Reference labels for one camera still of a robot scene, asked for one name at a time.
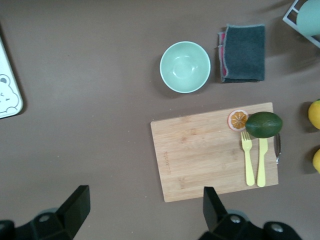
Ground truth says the pale green cup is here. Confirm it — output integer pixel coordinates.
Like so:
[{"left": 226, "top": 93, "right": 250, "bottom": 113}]
[{"left": 296, "top": 0, "right": 320, "bottom": 37}]

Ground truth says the orange slice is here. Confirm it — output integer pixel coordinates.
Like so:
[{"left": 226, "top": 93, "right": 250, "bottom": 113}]
[{"left": 227, "top": 109, "right": 250, "bottom": 132}]

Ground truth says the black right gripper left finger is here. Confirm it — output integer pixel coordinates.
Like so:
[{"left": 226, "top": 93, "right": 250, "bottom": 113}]
[{"left": 14, "top": 184, "right": 91, "bottom": 240}]

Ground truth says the pale green bowl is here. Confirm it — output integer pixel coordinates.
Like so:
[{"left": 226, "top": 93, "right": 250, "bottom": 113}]
[{"left": 159, "top": 41, "right": 212, "bottom": 94}]

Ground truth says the yellow plastic fork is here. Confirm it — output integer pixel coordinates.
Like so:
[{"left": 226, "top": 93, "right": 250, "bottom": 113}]
[{"left": 240, "top": 130, "right": 256, "bottom": 187}]

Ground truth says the pink cloth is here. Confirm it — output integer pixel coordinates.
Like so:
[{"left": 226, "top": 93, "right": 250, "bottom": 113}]
[{"left": 216, "top": 31, "right": 230, "bottom": 79}]

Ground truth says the wooden cutting board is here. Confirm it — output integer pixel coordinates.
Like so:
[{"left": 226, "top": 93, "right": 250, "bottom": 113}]
[{"left": 150, "top": 101, "right": 280, "bottom": 203}]

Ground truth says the yellow plastic knife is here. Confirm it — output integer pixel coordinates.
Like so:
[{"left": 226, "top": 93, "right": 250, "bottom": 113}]
[{"left": 256, "top": 136, "right": 269, "bottom": 188}]

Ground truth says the cream bear print tray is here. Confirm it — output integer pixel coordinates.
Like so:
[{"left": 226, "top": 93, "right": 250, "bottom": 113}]
[{"left": 0, "top": 22, "right": 24, "bottom": 120}]

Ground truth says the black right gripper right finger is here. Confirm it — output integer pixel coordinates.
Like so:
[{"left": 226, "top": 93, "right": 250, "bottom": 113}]
[{"left": 202, "top": 186, "right": 265, "bottom": 240}]

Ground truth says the white wire rack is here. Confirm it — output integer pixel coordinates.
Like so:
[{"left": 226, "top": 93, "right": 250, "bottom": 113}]
[{"left": 282, "top": 0, "right": 320, "bottom": 49}]

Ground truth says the yellow lemon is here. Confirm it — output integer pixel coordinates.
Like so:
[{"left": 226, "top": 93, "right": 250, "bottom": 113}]
[{"left": 312, "top": 148, "right": 320, "bottom": 175}]

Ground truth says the green avocado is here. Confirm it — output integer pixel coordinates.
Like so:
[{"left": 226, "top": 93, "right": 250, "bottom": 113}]
[{"left": 244, "top": 111, "right": 284, "bottom": 139}]

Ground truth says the round orange-yellow lemon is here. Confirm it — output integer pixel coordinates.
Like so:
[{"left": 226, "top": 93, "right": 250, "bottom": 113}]
[{"left": 307, "top": 99, "right": 320, "bottom": 130}]

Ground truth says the dark grey cloth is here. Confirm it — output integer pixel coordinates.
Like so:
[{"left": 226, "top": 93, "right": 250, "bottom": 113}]
[{"left": 216, "top": 23, "right": 266, "bottom": 84}]

